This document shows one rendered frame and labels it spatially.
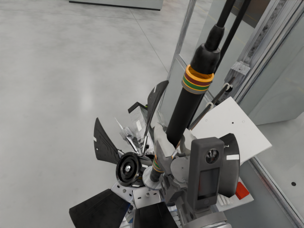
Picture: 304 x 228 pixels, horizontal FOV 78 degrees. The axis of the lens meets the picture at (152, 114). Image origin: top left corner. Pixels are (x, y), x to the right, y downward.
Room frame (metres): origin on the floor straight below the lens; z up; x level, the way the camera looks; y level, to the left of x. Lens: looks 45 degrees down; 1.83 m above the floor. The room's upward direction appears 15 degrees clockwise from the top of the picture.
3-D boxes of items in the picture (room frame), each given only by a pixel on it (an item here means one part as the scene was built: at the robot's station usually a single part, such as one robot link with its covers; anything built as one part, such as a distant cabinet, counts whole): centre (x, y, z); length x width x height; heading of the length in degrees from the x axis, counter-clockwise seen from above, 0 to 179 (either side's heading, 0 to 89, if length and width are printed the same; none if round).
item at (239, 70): (0.81, -0.34, 1.41); 0.10 x 0.07 x 0.08; 153
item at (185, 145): (0.26, -0.08, 1.50); 0.09 x 0.03 x 0.06; 17
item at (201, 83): (0.25, -0.05, 1.68); 0.04 x 0.04 x 0.01
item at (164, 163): (0.20, -0.05, 1.53); 0.09 x 0.05 x 0.02; 36
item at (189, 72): (0.25, -0.05, 1.67); 0.04 x 0.04 x 0.03
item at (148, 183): (0.26, -0.06, 1.37); 0.09 x 0.07 x 0.10; 153
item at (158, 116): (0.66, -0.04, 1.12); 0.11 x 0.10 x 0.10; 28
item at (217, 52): (0.26, -0.05, 1.52); 0.04 x 0.04 x 0.46
